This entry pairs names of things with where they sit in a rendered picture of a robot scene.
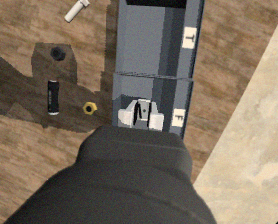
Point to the dark grey hex nut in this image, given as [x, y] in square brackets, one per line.
[58, 53]

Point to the yellow hex nut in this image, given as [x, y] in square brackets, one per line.
[89, 108]

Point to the black aa battery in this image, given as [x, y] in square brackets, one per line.
[53, 97]

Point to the white bolt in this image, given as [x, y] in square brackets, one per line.
[75, 9]

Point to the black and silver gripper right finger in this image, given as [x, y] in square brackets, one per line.
[155, 119]

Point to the grey three-compartment bin rack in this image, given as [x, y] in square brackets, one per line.
[148, 42]

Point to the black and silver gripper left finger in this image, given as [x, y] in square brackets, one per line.
[127, 117]

